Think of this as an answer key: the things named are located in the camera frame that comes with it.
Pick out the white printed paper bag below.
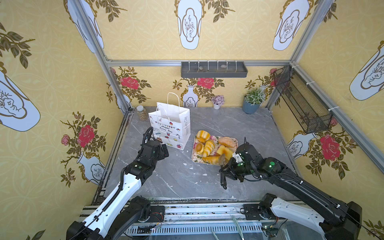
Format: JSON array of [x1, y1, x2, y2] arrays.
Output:
[[149, 96, 191, 150]]

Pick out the square yellow toast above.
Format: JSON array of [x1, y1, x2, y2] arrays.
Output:
[[217, 145, 234, 161]]

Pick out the seeded brown bun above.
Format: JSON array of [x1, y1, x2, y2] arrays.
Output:
[[218, 137, 238, 148]]

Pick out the long golden bread loaf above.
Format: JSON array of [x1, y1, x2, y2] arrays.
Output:
[[203, 156, 221, 165]]

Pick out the striped twisted bread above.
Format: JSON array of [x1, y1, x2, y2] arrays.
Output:
[[203, 140, 215, 158]]

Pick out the small round yellow bun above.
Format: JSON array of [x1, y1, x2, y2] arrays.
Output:
[[195, 142, 205, 155]]

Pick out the black metal tongs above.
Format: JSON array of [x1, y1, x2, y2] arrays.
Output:
[[219, 154, 228, 190]]

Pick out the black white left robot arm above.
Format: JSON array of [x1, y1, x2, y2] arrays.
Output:
[[66, 140, 169, 240]]

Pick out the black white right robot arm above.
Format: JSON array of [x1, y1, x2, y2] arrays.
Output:
[[219, 142, 362, 240]]

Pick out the glass jar with sprinkles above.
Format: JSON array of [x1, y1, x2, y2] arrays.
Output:
[[137, 105, 149, 121]]

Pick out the floral rectangular tray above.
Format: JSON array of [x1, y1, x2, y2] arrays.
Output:
[[191, 136, 239, 166]]

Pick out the green plant blue pot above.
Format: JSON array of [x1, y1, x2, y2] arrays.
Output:
[[243, 89, 266, 115]]

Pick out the small purple flower pot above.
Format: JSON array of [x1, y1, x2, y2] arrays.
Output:
[[211, 95, 225, 110]]

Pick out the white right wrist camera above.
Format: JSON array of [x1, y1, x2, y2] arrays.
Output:
[[233, 153, 243, 163]]

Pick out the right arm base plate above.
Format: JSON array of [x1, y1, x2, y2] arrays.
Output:
[[240, 202, 279, 221]]

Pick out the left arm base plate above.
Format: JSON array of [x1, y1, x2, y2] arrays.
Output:
[[137, 206, 165, 224]]

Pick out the black wire mesh basket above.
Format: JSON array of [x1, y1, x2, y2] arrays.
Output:
[[273, 66, 333, 134]]

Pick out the grey wall shelf rack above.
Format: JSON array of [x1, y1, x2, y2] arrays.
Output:
[[181, 61, 249, 79]]

